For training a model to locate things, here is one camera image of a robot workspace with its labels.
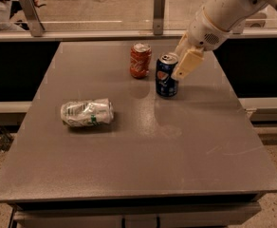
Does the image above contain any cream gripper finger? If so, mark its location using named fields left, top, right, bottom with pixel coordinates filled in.
left=175, top=32, right=191, bottom=58
left=172, top=46, right=204, bottom=80

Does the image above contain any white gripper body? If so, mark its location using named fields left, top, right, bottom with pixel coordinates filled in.
left=188, top=7, right=230, bottom=50

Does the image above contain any blue pepsi can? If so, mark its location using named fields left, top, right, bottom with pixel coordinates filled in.
left=156, top=52, right=178, bottom=97

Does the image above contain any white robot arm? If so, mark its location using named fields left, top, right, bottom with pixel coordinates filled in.
left=172, top=0, right=277, bottom=81

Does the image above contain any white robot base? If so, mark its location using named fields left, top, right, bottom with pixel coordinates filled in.
left=245, top=12, right=268, bottom=28

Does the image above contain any red coca-cola can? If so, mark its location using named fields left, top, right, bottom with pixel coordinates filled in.
left=130, top=43, right=152, bottom=79

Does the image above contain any crushed white green can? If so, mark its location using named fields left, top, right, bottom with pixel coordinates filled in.
left=60, top=99, right=114, bottom=127

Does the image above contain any grey table cabinet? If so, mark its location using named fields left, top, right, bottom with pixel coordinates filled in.
left=9, top=194, right=261, bottom=228

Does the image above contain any clear acrylic barrier panel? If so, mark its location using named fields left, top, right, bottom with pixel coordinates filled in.
left=0, top=0, right=277, bottom=33

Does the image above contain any right metal barrier bracket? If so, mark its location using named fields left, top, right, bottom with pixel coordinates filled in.
left=232, top=20, right=246, bottom=34

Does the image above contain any metal barrier bracket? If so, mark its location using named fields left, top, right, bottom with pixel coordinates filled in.
left=153, top=0, right=165, bottom=35
left=232, top=20, right=246, bottom=34
left=18, top=0, right=45, bottom=37

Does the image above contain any middle metal barrier bracket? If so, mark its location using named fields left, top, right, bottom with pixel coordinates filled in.
left=153, top=0, right=165, bottom=35

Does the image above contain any left metal barrier bracket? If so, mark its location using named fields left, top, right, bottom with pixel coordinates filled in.
left=18, top=0, right=45, bottom=37

